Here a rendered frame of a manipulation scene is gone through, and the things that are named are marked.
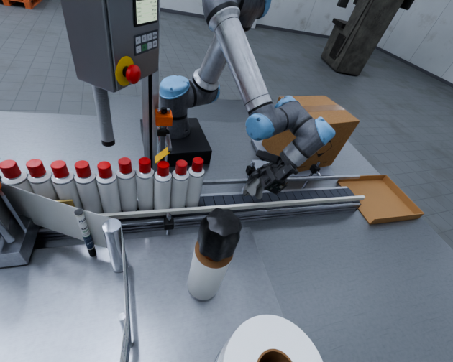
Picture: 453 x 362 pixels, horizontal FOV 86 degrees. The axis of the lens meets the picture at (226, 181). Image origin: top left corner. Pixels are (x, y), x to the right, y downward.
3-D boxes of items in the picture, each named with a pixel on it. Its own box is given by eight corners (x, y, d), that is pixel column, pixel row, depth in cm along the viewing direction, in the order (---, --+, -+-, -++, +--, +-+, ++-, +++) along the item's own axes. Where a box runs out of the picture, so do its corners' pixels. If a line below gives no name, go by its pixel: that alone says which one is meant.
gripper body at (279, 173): (261, 189, 79) (289, 165, 73) (252, 171, 84) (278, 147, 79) (275, 196, 83) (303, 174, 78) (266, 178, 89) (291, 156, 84)
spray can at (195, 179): (182, 207, 85) (187, 163, 71) (185, 197, 89) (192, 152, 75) (196, 211, 85) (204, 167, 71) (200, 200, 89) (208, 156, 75)
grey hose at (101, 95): (101, 146, 70) (87, 72, 56) (102, 138, 72) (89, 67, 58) (114, 146, 71) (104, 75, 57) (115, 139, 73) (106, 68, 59)
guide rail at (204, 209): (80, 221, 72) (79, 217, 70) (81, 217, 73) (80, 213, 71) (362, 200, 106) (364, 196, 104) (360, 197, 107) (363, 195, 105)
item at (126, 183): (122, 215, 78) (115, 168, 64) (120, 203, 81) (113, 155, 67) (139, 212, 80) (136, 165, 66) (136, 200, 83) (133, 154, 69)
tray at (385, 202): (369, 224, 105) (375, 219, 102) (336, 182, 122) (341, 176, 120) (418, 218, 115) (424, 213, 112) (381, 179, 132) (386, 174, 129)
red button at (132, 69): (119, 64, 48) (131, 69, 48) (130, 59, 51) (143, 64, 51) (120, 82, 51) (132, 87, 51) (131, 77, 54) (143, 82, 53)
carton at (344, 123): (287, 174, 115) (312, 125, 96) (260, 144, 129) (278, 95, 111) (331, 165, 128) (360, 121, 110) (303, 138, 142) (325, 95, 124)
